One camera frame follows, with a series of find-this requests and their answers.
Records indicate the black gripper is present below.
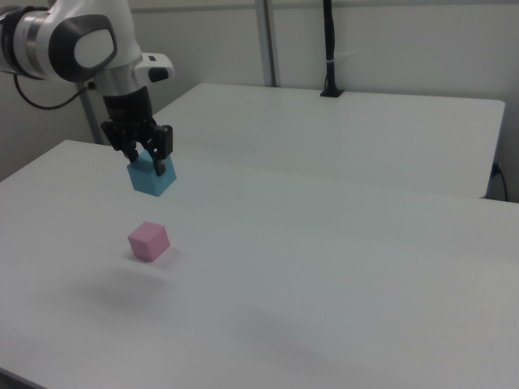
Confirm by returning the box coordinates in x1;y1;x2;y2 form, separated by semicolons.
100;86;175;178

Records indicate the blue foam cube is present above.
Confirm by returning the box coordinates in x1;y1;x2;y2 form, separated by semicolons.
127;150;178;199

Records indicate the pink foam cube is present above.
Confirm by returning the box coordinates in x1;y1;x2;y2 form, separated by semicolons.
127;220;171;263

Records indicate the aluminium frame post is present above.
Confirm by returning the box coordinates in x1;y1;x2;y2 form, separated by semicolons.
79;89;105;146
254;0;281;88

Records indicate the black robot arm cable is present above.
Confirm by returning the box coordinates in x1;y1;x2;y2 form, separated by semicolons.
13;74;97;110

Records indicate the tall black camera pole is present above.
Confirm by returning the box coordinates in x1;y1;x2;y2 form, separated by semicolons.
319;0;345;99

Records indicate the black cable with blue plug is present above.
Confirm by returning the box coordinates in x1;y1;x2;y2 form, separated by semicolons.
491;161;510;202

